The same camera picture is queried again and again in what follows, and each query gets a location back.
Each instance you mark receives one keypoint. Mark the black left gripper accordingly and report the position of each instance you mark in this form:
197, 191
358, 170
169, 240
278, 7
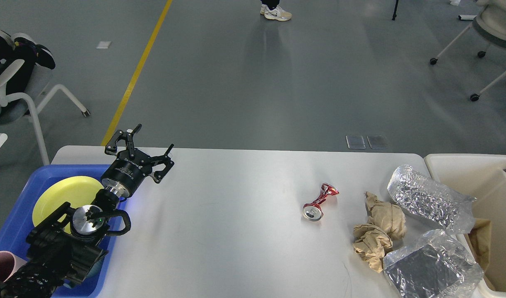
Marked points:
130, 167

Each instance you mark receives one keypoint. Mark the yellow plastic plate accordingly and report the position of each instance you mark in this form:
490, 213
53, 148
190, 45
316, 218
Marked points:
79, 192

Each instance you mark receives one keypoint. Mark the silver foil bag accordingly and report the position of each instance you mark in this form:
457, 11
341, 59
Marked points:
424, 197
436, 265

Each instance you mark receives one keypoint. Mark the teal mug yellow inside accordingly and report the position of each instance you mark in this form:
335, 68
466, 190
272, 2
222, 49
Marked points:
96, 269

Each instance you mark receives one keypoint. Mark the crushed red can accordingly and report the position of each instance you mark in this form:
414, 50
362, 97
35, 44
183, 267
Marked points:
312, 211

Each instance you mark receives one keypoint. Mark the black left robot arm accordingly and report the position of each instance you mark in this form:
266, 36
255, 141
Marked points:
66, 245

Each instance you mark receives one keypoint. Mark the beige plastic bin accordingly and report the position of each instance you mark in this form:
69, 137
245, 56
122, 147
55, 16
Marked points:
482, 176

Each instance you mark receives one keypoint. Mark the blue plastic tray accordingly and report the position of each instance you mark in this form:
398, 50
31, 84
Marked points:
19, 223

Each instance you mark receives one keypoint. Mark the white chair left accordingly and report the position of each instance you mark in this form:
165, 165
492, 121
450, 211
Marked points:
31, 102

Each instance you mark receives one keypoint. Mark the grey floor plate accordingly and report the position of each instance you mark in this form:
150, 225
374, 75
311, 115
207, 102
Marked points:
355, 142
377, 141

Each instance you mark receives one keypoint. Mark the white office chair right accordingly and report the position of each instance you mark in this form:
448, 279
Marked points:
489, 23

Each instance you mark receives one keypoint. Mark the crumpled brown paper ball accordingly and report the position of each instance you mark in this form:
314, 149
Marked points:
371, 244

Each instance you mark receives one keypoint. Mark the pink mug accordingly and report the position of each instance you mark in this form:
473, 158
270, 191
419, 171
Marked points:
9, 264

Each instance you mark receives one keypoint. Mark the black tripod leg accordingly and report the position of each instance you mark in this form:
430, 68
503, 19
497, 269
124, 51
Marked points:
395, 10

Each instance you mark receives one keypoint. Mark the passer-by white sneakers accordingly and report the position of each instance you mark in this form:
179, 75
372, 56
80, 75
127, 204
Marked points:
271, 9

